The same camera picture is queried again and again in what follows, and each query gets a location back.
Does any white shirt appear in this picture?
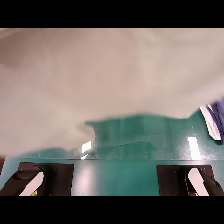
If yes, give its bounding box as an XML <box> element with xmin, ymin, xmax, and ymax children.
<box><xmin>0</xmin><ymin>28</ymin><xmax>224</xmax><ymax>157</ymax></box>

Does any purple garment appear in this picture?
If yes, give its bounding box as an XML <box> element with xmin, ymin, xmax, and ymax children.
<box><xmin>207</xmin><ymin>96</ymin><xmax>224</xmax><ymax>145</ymax></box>

